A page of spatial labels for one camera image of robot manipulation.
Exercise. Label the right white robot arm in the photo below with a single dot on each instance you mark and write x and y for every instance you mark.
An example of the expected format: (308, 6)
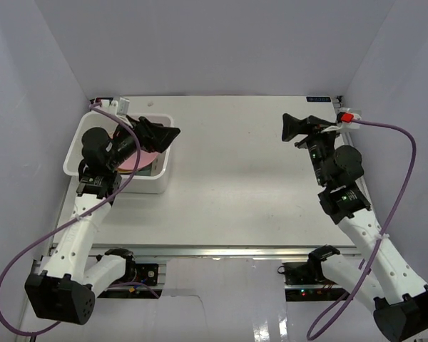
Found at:
(385, 284)

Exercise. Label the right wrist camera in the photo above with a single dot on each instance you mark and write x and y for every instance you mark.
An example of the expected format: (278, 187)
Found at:
(345, 121)

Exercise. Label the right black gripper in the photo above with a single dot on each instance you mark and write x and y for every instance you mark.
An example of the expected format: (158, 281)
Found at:
(293, 127)

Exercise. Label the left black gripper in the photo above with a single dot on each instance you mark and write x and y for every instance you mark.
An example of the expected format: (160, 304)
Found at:
(141, 129)

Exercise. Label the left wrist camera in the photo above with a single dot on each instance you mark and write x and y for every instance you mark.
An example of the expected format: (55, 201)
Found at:
(117, 106)

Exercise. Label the teal rectangular ceramic plate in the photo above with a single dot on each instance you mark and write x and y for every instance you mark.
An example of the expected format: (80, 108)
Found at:
(148, 171)

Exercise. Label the pink round plate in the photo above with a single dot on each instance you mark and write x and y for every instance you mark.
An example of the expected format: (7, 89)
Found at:
(146, 158)

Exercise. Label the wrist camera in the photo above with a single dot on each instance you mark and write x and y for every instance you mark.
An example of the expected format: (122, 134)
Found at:
(345, 121)
(117, 106)

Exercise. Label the beige round plate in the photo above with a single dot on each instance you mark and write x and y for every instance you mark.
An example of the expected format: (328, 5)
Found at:
(126, 171)

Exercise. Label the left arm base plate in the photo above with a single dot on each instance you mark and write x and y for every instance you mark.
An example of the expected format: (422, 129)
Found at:
(145, 274)

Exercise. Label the white plastic bin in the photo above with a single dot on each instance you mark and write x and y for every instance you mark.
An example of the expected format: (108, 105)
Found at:
(154, 183)

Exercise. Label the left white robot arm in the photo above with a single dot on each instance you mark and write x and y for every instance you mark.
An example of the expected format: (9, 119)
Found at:
(65, 289)

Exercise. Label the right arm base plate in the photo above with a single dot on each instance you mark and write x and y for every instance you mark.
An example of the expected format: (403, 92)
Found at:
(302, 286)

